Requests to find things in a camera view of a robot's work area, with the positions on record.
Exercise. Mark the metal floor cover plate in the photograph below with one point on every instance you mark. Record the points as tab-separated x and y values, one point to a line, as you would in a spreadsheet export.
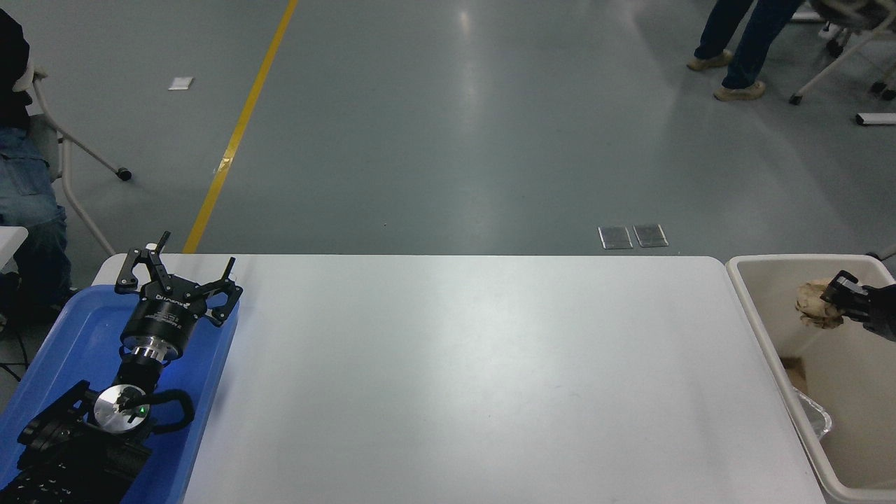
651	235
615	237

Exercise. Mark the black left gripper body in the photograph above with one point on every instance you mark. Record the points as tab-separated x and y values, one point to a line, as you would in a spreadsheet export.
159	318

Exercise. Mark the large pale plastic bin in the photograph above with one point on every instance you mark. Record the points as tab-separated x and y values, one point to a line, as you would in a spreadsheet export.
850	420

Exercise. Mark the grey furniture leg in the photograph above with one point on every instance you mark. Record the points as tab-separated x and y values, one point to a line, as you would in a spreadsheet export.
886	253

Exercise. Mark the standing person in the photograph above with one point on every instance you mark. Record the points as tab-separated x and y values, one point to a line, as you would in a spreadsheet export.
752	42

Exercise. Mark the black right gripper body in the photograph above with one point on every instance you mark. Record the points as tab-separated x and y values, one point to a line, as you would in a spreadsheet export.
885	311

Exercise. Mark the small white side table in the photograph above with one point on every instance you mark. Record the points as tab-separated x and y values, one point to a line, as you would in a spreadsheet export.
10	241

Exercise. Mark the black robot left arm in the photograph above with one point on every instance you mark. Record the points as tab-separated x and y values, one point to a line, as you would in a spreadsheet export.
66	455

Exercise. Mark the seated person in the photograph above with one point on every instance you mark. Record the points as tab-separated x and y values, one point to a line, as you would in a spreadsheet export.
24	175

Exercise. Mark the white frame wheeled chair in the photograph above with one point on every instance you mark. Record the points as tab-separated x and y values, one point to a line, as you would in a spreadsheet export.
836	59
66	150

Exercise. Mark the blue plastic tray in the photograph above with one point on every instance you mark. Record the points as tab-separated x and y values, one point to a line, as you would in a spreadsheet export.
77	336

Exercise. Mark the white bar on floor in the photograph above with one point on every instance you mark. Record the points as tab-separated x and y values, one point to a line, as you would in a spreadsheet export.
876	119

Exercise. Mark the tan paper ball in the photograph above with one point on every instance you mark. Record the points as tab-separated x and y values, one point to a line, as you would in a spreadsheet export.
812	301

